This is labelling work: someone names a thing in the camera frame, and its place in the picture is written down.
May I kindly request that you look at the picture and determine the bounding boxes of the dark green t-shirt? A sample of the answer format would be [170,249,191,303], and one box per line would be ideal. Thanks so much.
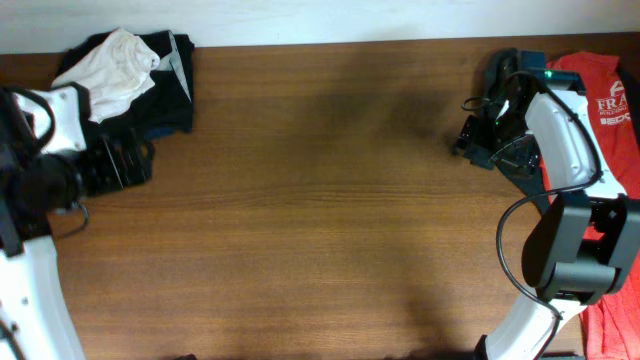
[454,49,639,212]

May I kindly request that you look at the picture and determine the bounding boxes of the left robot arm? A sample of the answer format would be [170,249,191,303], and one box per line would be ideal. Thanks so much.
[1,82,154,359]

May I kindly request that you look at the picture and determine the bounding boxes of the red printed t-shirt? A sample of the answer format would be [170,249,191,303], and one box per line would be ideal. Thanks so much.
[547,51,639,360]

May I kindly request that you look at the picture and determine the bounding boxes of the white t-shirt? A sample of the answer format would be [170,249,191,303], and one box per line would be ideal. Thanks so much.
[52,28,160,124]

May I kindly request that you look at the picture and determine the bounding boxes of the folded black garment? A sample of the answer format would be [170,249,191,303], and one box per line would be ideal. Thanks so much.
[54,30,195,142]

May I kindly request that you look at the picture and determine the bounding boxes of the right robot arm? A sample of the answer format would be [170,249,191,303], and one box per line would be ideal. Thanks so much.
[453,48,639,359]

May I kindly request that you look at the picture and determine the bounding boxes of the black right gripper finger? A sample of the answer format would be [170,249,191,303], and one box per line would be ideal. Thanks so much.
[494,134,540,178]
[452,115,478,155]

